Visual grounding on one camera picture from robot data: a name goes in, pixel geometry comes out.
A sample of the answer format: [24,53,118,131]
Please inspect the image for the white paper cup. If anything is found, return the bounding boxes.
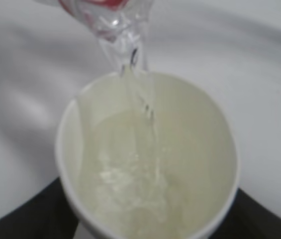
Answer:
[55,73,240,239]

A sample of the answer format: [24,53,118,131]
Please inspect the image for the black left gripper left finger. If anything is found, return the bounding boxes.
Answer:
[0,179,78,239]

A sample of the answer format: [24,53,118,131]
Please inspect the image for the clear water bottle red label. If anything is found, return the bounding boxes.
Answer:
[40,0,154,72]

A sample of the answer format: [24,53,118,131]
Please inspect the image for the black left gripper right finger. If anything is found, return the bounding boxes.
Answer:
[211,190,281,239]

